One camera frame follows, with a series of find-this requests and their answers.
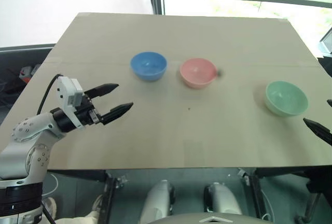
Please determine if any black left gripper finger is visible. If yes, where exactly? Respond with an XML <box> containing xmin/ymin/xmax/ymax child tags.
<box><xmin>99</xmin><ymin>102</ymin><xmax>134</xmax><ymax>127</ymax></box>
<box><xmin>84</xmin><ymin>82</ymin><xmax>120</xmax><ymax>100</ymax></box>

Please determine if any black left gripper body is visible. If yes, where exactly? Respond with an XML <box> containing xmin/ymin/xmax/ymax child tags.
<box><xmin>76</xmin><ymin>92</ymin><xmax>102</xmax><ymax>127</ymax></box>

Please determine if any green bowl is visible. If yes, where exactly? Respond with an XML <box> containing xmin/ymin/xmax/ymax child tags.
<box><xmin>264</xmin><ymin>80</ymin><xmax>309</xmax><ymax>118</ymax></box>

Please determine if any blue bowl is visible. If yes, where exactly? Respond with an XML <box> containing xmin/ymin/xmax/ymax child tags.
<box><xmin>130</xmin><ymin>51</ymin><xmax>168</xmax><ymax>82</ymax></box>

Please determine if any black stand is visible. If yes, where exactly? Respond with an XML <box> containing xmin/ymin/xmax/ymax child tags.
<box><xmin>294</xmin><ymin>166</ymin><xmax>332</xmax><ymax>224</ymax></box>

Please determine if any black table leg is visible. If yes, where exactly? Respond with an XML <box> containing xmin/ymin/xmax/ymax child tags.
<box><xmin>239</xmin><ymin>167</ymin><xmax>263</xmax><ymax>220</ymax></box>
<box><xmin>101</xmin><ymin>170</ymin><xmax>118</xmax><ymax>224</ymax></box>

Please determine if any red bowl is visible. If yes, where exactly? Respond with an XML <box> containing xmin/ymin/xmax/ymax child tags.
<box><xmin>179</xmin><ymin>58</ymin><xmax>218</xmax><ymax>89</ymax></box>

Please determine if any grey shoe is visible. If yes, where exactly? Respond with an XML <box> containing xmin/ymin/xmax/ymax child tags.
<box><xmin>91</xmin><ymin>194</ymin><xmax>105</xmax><ymax>213</ymax></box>
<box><xmin>42</xmin><ymin>197</ymin><xmax>58</xmax><ymax>221</ymax></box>

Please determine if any silver left robot leg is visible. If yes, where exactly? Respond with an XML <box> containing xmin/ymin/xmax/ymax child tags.
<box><xmin>139</xmin><ymin>179</ymin><xmax>176</xmax><ymax>224</ymax></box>

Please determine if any silver robot leg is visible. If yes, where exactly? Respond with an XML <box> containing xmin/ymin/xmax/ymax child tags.
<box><xmin>139</xmin><ymin>179</ymin><xmax>176</xmax><ymax>224</ymax></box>
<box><xmin>203</xmin><ymin>182</ymin><xmax>243</xmax><ymax>216</ymax></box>

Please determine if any beige trouser leg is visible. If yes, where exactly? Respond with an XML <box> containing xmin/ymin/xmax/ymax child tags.
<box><xmin>54</xmin><ymin>209</ymin><xmax>101</xmax><ymax>224</ymax></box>

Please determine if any silver right robot leg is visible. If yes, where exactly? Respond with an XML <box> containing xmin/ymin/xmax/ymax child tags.
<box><xmin>203</xmin><ymin>182</ymin><xmax>243</xmax><ymax>216</ymax></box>

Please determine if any grey robot torso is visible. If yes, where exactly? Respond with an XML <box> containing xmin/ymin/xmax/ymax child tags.
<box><xmin>147</xmin><ymin>212</ymin><xmax>273</xmax><ymax>224</ymax></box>

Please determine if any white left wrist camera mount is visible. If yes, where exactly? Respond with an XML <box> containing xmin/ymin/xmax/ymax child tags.
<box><xmin>56</xmin><ymin>76</ymin><xmax>87</xmax><ymax>129</ymax></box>

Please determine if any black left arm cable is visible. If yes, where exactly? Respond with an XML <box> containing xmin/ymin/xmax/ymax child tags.
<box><xmin>37</xmin><ymin>73</ymin><xmax>64</xmax><ymax>115</ymax></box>

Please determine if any white floor cable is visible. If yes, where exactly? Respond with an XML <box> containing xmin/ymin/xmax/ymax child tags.
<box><xmin>41</xmin><ymin>173</ymin><xmax>60</xmax><ymax>198</ymax></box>

